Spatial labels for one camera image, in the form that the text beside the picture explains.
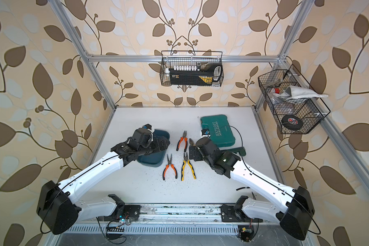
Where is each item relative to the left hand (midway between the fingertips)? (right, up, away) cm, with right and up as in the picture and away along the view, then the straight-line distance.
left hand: (164, 143), depth 80 cm
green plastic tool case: (+33, +7, +22) cm, 40 cm away
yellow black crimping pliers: (+11, -10, +14) cm, 20 cm away
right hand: (+17, -2, -2) cm, 17 cm away
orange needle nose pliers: (+1, -14, +11) cm, 18 cm away
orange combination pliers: (+10, +2, +23) cm, 25 cm away
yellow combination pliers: (+14, -2, +19) cm, 24 cm away
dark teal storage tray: (-7, -11, +9) cm, 16 cm away
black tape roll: (+62, +11, -8) cm, 63 cm away
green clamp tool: (+46, -6, +15) cm, 49 cm away
